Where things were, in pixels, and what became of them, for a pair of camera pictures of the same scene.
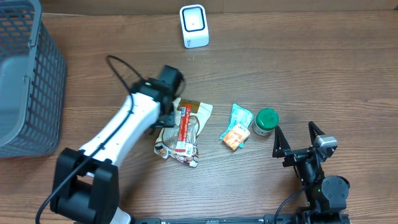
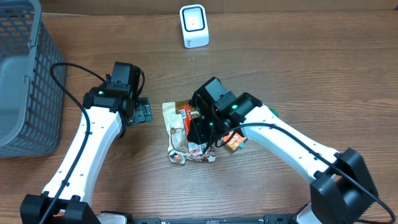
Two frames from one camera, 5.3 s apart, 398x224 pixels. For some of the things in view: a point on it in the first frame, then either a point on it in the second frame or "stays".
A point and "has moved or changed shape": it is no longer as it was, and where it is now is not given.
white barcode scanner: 194,26 stays
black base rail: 268,219 stays
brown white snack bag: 166,145 has moved or changed shape
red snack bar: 182,145 has moved or changed shape
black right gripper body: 300,152 → 196,131
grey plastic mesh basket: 33,82 stays
